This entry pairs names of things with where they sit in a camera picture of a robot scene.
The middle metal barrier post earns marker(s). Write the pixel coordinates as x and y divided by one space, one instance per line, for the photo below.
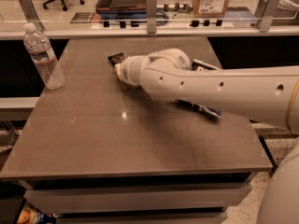
151 16

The cardboard box with label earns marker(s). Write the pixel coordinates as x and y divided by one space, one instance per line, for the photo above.
209 8

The left metal barrier post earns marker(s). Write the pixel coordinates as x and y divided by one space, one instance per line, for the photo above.
30 14

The grey table drawer front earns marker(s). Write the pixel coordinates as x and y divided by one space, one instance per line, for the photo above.
142 198

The glass barrier panel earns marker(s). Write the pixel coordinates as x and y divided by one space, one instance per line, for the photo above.
141 17

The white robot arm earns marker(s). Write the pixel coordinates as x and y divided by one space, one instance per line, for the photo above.
266 94

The black floor bar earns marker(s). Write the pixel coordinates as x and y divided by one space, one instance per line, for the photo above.
269 155

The snack bin with fruit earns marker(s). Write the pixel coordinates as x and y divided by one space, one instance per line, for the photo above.
28 214

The blue chip bag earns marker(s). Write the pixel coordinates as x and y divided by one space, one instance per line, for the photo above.
205 109

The clear plastic water bottle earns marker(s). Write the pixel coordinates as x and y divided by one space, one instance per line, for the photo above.
43 56

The right metal barrier post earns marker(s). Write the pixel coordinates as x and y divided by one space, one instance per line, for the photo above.
266 15

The metal barrier post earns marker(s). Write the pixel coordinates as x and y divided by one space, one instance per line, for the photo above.
30 14
266 15
151 16

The black rxbar chocolate wrapper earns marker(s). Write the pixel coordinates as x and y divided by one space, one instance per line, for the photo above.
116 58

